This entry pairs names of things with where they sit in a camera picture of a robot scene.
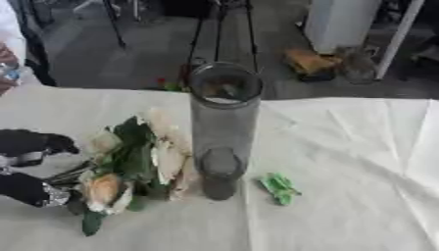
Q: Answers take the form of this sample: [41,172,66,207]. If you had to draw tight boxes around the person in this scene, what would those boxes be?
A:
[0,0,61,96]

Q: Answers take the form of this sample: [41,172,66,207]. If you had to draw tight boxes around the grey translucent bag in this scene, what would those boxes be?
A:
[334,45,381,85]

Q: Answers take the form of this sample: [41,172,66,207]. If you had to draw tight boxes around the white pole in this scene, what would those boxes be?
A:
[371,0,429,81]

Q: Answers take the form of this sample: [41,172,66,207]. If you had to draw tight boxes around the white cabinet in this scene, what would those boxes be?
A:
[302,0,384,56]

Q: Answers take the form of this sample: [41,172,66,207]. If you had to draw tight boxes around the green crumpled wrapper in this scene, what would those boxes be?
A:
[255,172,304,207]

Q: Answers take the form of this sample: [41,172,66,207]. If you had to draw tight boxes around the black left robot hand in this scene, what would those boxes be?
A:
[0,128,82,209]

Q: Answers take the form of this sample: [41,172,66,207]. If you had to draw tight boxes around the black tripod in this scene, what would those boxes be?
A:
[183,0,261,75]
[101,0,129,51]

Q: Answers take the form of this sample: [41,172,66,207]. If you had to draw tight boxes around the tall grey glass vase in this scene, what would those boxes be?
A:
[186,61,267,202]

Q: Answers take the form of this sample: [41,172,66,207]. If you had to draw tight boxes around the yellow bag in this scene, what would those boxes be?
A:
[282,47,343,82]

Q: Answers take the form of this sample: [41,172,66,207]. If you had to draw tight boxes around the red and green toy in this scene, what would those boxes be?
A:
[152,75,192,92]

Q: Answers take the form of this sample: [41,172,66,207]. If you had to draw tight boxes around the white artificial flower bouquet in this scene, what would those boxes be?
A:
[41,107,201,238]

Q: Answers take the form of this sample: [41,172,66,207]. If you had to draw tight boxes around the clear plastic bottle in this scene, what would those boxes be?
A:
[0,62,24,83]

